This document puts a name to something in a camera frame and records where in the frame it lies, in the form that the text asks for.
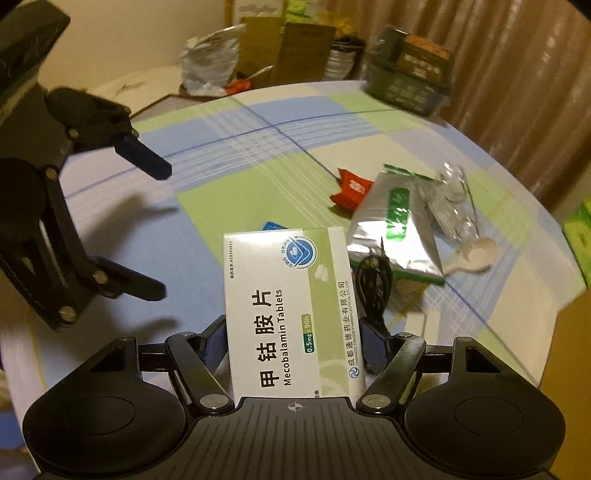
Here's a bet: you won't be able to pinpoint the checked tablecloth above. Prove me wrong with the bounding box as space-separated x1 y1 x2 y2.
0 80 588 480

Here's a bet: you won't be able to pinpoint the dark green product box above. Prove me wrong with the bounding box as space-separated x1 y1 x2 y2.
362 25 456 117

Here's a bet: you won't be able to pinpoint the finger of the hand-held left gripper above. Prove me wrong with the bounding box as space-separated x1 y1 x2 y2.
0 167 167 332
45 87 173 182

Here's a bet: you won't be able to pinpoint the crumpled clear plastic bag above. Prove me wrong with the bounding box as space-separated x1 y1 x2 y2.
178 25 242 96

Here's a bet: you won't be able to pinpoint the green carton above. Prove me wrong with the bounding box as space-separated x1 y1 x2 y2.
283 0 325 25

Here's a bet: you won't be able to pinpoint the yellow packets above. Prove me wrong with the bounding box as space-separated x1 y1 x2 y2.
323 4 366 43

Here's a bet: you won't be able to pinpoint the clear plastic wrapper tray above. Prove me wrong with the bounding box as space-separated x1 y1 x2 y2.
424 161 481 244

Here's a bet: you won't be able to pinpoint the beige curtain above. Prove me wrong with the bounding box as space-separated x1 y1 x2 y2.
369 0 591 206

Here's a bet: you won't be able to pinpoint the green tissue pack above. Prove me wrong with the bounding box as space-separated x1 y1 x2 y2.
562 198 591 274

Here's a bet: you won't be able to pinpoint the white plastic spoon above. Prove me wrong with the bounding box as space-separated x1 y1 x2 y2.
441 237 500 278

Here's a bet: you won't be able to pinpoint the silver foil bag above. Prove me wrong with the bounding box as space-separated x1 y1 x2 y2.
325 45 359 82

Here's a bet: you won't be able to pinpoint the white green medicine box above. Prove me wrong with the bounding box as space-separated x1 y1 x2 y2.
223 227 368 401

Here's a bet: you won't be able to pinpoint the red snack packet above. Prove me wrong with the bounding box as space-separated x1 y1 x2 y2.
329 167 374 211

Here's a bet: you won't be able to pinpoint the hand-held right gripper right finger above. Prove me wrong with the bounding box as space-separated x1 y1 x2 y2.
355 318 504 414

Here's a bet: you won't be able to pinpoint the brown flat cardboard box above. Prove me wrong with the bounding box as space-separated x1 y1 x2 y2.
272 23 338 87

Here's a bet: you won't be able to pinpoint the brown printed box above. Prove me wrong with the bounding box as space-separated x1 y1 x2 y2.
401 34 452 78

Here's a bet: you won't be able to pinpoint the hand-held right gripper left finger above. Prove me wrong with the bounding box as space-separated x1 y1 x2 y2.
87 315 234 414

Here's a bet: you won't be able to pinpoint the olive cardboard box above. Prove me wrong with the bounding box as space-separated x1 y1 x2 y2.
239 16 283 88

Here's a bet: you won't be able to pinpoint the silver green foil pouch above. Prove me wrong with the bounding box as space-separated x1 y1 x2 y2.
347 164 447 285

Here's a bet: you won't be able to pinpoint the black cable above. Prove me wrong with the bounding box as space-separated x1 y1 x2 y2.
353 237 399 337

